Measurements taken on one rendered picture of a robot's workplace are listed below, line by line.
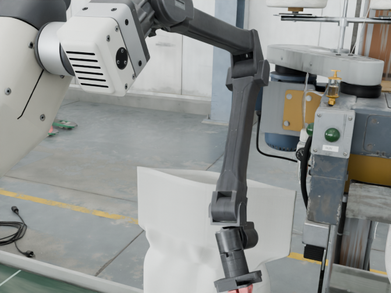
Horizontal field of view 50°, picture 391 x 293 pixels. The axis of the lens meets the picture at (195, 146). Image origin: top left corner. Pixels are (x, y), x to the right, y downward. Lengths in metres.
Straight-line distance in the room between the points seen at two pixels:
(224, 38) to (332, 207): 0.46
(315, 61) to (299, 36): 4.98
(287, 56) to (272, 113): 0.19
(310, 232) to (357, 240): 0.59
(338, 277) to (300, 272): 1.29
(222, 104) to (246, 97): 4.92
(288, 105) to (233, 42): 0.35
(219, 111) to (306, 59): 4.89
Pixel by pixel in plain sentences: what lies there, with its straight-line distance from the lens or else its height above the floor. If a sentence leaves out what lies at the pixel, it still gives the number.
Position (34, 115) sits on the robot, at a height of 1.33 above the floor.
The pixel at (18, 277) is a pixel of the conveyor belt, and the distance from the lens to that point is 2.09.
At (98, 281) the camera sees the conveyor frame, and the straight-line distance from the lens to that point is 1.92.
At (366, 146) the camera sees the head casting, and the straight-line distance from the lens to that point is 0.94.
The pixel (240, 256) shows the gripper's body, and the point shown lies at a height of 0.98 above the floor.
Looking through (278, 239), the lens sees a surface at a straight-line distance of 1.27.
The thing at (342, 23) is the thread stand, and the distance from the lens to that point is 1.23.
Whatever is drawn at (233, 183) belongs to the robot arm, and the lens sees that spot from 0.99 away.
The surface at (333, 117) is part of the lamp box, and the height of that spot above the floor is 1.32.
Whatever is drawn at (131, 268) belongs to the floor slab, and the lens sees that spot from 2.73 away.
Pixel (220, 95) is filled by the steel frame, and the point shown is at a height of 0.41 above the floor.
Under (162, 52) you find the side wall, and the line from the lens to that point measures 6.74.
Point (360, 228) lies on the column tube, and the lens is 1.55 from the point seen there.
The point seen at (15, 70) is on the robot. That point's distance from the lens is 0.75.
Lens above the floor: 1.51
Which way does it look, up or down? 18 degrees down
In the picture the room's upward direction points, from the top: 2 degrees clockwise
